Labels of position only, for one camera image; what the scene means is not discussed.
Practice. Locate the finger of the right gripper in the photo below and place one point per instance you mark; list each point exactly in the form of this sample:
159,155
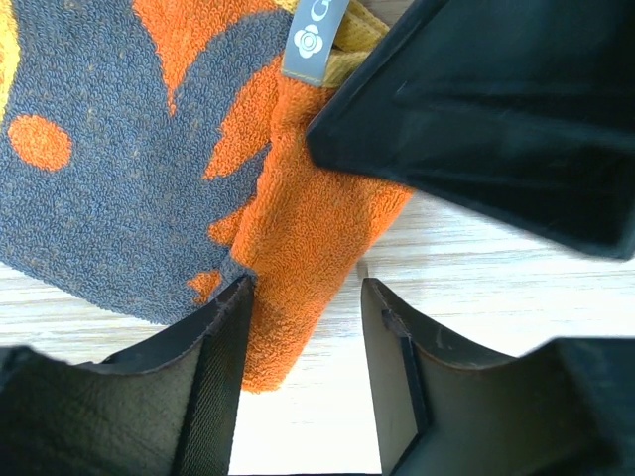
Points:
519,110

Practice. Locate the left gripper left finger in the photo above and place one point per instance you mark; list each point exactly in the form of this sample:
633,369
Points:
164,406

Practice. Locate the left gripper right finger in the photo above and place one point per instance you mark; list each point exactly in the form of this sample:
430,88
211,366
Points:
446,405

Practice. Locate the grey orange towel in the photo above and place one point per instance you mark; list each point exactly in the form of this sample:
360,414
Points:
152,152

